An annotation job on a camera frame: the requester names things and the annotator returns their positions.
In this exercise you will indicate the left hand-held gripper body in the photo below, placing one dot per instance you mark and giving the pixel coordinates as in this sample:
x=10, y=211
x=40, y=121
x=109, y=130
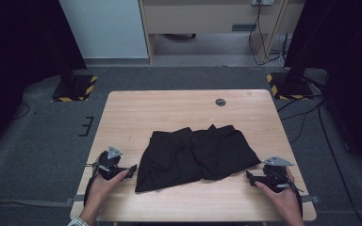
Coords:
x=108, y=164

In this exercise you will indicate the black pants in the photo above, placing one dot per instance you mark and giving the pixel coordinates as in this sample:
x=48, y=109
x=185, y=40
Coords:
x=194, y=157

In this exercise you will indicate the white cabinet panel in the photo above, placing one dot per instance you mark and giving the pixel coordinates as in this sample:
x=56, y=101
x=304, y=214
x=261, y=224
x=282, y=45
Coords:
x=106, y=28

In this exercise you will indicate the dark curtain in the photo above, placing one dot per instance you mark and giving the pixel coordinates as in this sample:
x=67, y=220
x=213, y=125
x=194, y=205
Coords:
x=342, y=62
x=19, y=62

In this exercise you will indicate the person's right hand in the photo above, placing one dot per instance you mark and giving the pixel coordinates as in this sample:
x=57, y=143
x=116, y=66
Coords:
x=283, y=199

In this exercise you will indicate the grey tape strip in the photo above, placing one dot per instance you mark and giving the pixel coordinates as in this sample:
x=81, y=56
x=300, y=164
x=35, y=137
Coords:
x=312, y=199
x=75, y=199

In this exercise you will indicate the light wooden desk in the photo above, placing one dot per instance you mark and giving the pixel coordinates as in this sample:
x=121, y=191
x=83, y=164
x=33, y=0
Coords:
x=201, y=17

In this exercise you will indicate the patterned white left sleeve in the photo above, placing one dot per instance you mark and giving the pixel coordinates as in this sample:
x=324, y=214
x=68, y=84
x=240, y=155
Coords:
x=77, y=222

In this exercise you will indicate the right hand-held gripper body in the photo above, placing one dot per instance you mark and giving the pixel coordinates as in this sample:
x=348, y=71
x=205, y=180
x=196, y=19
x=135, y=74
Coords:
x=275, y=175

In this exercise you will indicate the black stand base hazard stripes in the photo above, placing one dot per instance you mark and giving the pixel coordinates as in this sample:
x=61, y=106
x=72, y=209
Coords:
x=75, y=89
x=290, y=86

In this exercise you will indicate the person's left hand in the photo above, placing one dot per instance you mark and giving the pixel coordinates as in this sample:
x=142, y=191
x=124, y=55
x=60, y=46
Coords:
x=102, y=190

